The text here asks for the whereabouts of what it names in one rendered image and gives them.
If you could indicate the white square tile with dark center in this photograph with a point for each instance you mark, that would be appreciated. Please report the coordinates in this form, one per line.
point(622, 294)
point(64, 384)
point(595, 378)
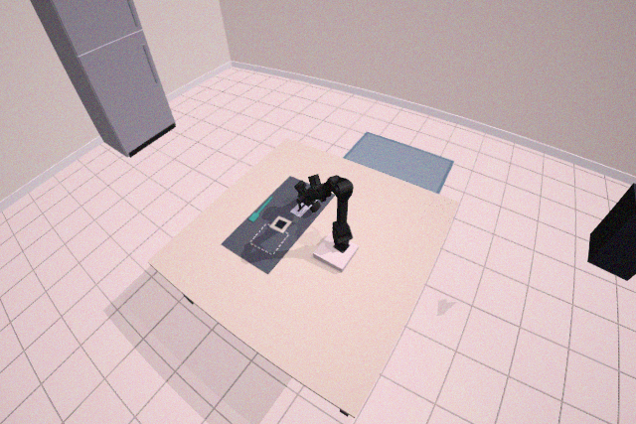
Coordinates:
point(281, 224)

